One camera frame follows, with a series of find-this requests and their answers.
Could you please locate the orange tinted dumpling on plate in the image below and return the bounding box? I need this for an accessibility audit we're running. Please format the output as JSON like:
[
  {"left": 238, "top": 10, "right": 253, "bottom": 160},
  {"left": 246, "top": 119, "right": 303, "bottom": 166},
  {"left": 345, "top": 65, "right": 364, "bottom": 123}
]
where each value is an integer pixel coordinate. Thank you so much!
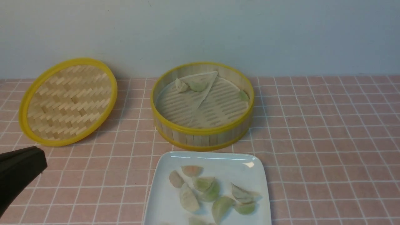
[{"left": 181, "top": 165, "right": 203, "bottom": 178}]

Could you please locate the pink checkered tablecloth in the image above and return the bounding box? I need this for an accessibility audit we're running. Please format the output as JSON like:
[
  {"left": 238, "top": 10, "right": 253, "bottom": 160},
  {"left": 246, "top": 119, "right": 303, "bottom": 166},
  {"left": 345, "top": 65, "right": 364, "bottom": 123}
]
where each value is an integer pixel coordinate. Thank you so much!
[{"left": 1, "top": 76, "right": 400, "bottom": 225}]

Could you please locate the green dumpling in steamer top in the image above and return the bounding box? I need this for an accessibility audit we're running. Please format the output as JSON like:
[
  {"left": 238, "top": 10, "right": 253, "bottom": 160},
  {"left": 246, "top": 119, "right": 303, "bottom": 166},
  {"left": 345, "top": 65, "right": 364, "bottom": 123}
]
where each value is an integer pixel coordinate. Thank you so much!
[{"left": 188, "top": 81, "right": 208, "bottom": 93}]

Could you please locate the pale large dumpling on plate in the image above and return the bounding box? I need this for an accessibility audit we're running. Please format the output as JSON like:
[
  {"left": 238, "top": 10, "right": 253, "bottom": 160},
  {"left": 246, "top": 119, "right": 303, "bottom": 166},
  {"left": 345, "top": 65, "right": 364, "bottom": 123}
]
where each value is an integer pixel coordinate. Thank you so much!
[{"left": 179, "top": 183, "right": 200, "bottom": 213}]

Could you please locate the pale dumpling in steamer left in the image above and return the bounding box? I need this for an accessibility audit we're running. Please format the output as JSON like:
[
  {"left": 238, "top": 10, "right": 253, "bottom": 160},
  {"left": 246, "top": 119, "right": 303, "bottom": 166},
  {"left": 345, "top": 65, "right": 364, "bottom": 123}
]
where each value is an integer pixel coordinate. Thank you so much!
[{"left": 174, "top": 78, "right": 189, "bottom": 93}]

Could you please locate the white square plate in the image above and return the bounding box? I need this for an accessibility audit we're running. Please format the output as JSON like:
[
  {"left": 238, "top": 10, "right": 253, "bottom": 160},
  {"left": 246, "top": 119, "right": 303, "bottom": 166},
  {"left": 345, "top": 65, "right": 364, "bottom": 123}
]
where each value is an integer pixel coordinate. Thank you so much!
[{"left": 143, "top": 151, "right": 272, "bottom": 225}]

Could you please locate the pale dumpling plate right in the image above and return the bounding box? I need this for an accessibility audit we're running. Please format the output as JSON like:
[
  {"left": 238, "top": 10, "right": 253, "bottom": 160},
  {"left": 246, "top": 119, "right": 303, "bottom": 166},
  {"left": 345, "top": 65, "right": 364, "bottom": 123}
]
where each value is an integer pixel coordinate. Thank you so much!
[{"left": 231, "top": 183, "right": 261, "bottom": 204}]

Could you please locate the yellow rimmed bamboo steamer lid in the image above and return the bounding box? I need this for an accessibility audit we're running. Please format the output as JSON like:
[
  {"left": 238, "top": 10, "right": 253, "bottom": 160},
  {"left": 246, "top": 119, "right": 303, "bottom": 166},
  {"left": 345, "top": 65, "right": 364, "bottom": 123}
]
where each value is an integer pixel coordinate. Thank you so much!
[{"left": 18, "top": 57, "right": 118, "bottom": 147}]

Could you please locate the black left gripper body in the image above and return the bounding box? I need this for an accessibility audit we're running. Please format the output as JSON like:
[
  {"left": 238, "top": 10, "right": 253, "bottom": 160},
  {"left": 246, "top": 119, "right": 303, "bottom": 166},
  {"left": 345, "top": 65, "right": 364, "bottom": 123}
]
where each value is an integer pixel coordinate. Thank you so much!
[{"left": 0, "top": 146, "right": 48, "bottom": 216}]

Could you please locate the white steamer liner paper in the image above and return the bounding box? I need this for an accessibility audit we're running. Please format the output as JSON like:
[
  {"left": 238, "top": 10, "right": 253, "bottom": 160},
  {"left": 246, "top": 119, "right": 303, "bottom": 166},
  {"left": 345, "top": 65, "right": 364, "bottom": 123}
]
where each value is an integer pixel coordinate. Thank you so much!
[{"left": 155, "top": 70, "right": 218, "bottom": 125}]

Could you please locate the green dumpling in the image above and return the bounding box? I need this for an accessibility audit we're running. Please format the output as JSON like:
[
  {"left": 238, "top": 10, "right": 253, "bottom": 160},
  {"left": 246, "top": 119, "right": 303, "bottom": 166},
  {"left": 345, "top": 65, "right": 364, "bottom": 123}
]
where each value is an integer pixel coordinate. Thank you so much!
[
  {"left": 211, "top": 196, "right": 236, "bottom": 225},
  {"left": 238, "top": 90, "right": 250, "bottom": 103},
  {"left": 188, "top": 81, "right": 208, "bottom": 93}
]

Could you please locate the green dumpling plate lower right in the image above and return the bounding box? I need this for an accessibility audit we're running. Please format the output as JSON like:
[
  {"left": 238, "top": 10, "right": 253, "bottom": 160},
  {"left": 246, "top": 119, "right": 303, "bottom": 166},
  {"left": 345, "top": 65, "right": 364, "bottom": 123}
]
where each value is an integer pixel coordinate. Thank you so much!
[{"left": 234, "top": 202, "right": 256, "bottom": 215}]

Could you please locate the light green dumpling plate centre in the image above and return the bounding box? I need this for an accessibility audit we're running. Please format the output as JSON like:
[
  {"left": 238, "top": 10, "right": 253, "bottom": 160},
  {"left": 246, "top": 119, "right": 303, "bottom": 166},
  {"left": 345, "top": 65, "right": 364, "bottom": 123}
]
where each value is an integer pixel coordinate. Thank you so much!
[{"left": 192, "top": 177, "right": 215, "bottom": 193}]

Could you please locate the brownish dumpling on plate left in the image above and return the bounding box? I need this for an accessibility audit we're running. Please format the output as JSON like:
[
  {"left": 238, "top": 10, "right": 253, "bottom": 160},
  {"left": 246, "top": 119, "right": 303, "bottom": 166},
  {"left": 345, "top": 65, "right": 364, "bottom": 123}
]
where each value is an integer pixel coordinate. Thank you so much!
[{"left": 168, "top": 170, "right": 185, "bottom": 188}]

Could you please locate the yellow rimmed bamboo steamer basket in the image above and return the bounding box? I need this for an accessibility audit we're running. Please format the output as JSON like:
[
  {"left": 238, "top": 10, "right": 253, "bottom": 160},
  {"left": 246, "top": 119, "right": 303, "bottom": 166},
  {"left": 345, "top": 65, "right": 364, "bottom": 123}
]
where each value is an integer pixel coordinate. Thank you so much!
[{"left": 150, "top": 62, "right": 255, "bottom": 151}]

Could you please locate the green dumpling at steamer edge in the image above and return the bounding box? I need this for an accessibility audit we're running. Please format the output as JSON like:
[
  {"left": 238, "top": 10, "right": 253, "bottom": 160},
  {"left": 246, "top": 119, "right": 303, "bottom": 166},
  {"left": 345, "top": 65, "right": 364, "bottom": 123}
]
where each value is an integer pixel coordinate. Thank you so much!
[{"left": 238, "top": 90, "right": 250, "bottom": 103}]

